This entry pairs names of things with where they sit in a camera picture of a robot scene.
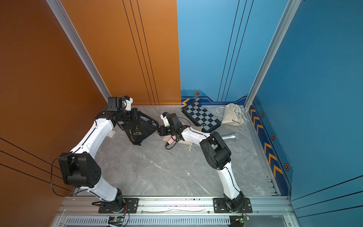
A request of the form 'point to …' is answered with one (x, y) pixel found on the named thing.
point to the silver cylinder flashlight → (232, 136)
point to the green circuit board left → (118, 221)
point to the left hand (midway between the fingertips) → (141, 111)
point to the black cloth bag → (139, 129)
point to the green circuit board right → (243, 219)
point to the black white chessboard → (202, 116)
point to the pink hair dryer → (171, 140)
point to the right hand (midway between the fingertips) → (158, 129)
